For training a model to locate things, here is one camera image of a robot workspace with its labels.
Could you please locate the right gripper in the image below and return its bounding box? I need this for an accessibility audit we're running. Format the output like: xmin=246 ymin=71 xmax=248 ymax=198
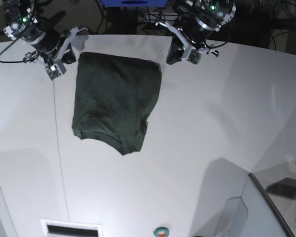
xmin=23 ymin=11 xmax=76 ymax=64

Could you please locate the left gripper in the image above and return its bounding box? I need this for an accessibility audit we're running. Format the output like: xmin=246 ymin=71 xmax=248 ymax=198
xmin=166 ymin=13 xmax=218 ymax=65

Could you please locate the dark green t-shirt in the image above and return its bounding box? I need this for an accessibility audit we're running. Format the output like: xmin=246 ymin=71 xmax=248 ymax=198
xmin=72 ymin=52 xmax=162 ymax=155

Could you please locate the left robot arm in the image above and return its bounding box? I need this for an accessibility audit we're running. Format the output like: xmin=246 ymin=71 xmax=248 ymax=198
xmin=165 ymin=0 xmax=236 ymax=65

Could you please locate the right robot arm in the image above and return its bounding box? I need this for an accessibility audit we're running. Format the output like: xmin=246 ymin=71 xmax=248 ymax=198
xmin=0 ymin=0 xmax=66 ymax=67

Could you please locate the blue box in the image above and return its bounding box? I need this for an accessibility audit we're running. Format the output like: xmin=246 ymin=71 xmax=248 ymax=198
xmin=100 ymin=0 xmax=168 ymax=7

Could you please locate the red green emergency button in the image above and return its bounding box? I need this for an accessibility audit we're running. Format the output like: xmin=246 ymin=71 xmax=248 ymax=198
xmin=153 ymin=227 xmax=169 ymax=237

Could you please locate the grey monitor edge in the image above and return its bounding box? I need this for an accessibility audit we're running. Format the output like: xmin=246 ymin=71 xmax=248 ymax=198
xmin=249 ymin=171 xmax=296 ymax=237

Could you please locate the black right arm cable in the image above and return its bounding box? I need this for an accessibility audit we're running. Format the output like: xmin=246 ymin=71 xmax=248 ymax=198
xmin=0 ymin=39 xmax=37 ymax=64

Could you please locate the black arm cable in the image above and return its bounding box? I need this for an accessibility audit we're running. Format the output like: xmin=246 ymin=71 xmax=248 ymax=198
xmin=0 ymin=39 xmax=37 ymax=64
xmin=204 ymin=40 xmax=231 ymax=50

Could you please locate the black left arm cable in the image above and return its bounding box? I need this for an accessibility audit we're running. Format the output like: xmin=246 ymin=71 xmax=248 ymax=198
xmin=204 ymin=40 xmax=231 ymax=50

